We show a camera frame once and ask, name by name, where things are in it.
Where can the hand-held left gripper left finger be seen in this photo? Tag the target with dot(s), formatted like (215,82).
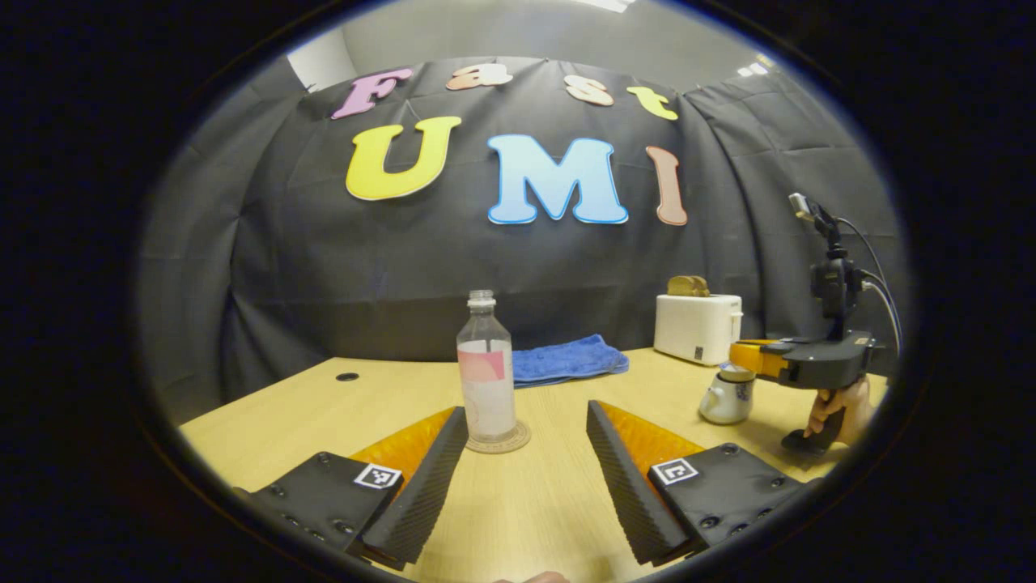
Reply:
(429,486)

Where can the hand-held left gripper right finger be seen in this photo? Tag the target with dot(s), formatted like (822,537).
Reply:
(627,486)

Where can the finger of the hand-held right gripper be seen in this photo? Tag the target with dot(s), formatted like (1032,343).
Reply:
(757,359)

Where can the white blue-patterned teacup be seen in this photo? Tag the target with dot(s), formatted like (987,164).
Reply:
(726,401)

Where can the round beige coaster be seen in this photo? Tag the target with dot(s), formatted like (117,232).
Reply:
(518,440)

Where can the clear plastic water bottle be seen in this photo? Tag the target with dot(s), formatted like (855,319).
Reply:
(487,389)

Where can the white toaster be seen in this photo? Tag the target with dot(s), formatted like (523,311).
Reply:
(696,328)

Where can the brown toast slices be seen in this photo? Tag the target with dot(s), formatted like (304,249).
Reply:
(688,286)

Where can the blue towel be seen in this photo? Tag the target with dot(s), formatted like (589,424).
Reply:
(566,360)

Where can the small ceiling light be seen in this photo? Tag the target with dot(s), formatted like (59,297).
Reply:
(754,66)

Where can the ceiling light panel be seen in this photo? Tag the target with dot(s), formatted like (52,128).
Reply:
(607,4)

